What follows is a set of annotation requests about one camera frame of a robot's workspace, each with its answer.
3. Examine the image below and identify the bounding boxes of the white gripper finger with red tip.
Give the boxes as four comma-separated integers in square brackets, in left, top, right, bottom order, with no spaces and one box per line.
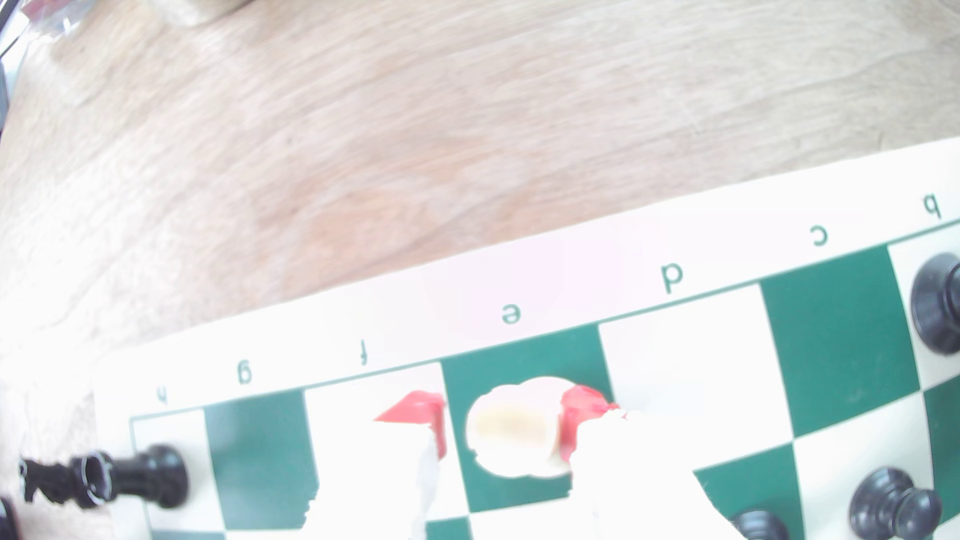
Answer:
[558,384,744,540]
[303,390,449,540]

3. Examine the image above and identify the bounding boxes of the white chess pawn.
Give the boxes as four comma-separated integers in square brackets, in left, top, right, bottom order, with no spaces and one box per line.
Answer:
[465,376,579,480]

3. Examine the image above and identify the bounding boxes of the black chess pawn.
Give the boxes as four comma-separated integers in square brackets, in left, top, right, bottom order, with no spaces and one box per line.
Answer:
[731,510,789,540]
[849,466,942,540]

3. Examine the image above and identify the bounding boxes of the green and white chess mat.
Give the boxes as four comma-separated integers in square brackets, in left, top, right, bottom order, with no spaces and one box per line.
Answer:
[90,138,960,540]

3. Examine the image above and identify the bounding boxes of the black chess rook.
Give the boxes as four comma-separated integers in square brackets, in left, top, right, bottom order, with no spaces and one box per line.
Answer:
[71,444,189,511]

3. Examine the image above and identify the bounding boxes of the black chess king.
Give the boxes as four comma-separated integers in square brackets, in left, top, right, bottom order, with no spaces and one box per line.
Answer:
[909,252,960,355]

